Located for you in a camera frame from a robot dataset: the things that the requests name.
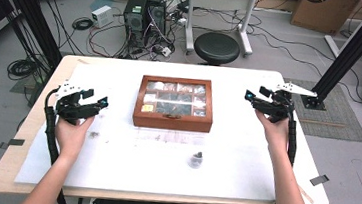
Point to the black tape strip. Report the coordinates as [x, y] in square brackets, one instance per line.
[12, 142]
[319, 180]

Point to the person's left hand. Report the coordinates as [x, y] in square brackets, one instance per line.
[71, 138]

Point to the black metal frame post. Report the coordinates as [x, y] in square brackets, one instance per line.
[33, 10]
[351, 48]

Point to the black computer tower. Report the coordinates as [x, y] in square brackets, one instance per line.
[157, 12]
[134, 17]

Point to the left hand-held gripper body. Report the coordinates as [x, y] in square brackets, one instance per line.
[74, 110]

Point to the person's right hand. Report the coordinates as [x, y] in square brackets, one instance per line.
[276, 134]

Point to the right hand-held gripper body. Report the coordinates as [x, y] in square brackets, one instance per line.
[275, 107]

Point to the thin wooden stick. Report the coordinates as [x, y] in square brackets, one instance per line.
[307, 194]

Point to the grey floor mat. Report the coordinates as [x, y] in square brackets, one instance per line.
[334, 123]

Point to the small white box device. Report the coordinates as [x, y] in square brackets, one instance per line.
[102, 16]

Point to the large cardboard box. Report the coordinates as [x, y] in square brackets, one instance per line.
[323, 12]

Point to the wooden box with glass lid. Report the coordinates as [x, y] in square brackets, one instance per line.
[172, 121]

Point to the black round stool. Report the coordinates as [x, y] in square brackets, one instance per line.
[217, 48]

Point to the white power adapter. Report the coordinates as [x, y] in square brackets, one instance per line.
[166, 51]

